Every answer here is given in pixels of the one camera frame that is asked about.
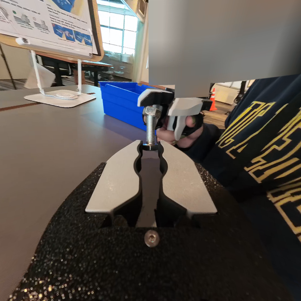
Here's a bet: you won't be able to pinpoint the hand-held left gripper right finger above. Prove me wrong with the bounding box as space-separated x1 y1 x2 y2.
160 140 217 217

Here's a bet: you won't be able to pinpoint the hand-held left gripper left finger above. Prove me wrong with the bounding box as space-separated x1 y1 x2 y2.
85 139 143 216

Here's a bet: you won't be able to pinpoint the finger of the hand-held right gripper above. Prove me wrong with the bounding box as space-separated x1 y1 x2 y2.
137 89 174 107
166 97 203 117

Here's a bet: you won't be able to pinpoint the silver bolt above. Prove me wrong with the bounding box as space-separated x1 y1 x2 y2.
143 106 162 144

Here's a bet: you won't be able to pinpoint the blue plastic bin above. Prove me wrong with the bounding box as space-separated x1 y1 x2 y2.
98 81 175 132

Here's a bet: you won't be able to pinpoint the person's right hand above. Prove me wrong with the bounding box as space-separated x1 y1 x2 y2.
156 115 204 148

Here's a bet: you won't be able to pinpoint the orange traffic cone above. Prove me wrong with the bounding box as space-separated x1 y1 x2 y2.
209 88 218 111

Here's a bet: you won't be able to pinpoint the wooden desk black legs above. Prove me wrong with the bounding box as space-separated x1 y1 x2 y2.
36 52 113 87

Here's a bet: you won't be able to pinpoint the white paper bag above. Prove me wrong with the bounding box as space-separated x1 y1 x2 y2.
24 63 56 89

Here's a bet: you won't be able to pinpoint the black tripod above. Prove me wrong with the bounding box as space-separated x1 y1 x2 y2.
0 43 17 90

